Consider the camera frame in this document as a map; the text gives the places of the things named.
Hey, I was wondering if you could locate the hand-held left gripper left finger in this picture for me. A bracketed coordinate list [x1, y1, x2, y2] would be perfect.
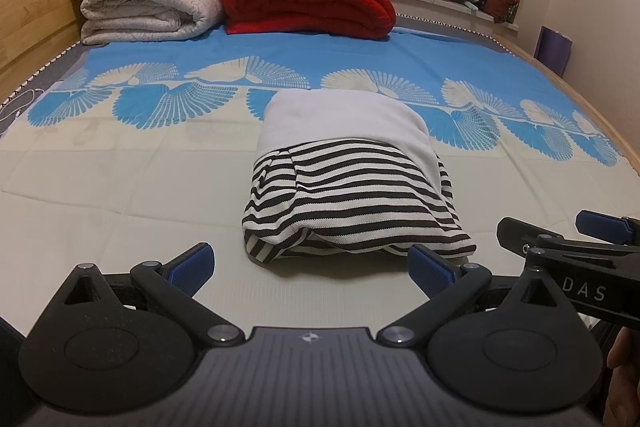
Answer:
[41, 242, 246, 348]

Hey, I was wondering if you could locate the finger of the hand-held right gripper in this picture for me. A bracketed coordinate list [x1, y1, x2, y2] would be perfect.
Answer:
[497, 217, 640, 260]
[575, 210, 640, 234]

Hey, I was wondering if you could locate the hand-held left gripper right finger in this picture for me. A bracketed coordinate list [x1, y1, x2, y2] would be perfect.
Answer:
[376, 245, 581, 348]

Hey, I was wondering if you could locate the black white striped sweater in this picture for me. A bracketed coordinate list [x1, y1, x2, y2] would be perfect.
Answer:
[241, 91, 477, 264]

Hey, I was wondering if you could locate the person's right hand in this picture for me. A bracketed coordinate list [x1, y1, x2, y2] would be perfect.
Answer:
[602, 326, 640, 427]

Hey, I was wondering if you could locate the blue cream printed bedsheet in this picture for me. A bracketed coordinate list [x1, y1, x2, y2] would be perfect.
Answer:
[0, 24, 640, 343]

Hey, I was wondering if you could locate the purple board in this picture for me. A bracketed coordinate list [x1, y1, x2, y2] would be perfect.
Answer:
[534, 26, 573, 75]

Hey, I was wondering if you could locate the white windowsill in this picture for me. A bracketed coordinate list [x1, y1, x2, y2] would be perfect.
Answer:
[380, 0, 518, 30]

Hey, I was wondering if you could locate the white speckled folded quilt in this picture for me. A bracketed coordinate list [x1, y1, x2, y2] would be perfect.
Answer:
[80, 0, 224, 46]

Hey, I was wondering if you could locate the white cable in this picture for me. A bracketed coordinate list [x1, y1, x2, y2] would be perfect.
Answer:
[0, 86, 43, 120]

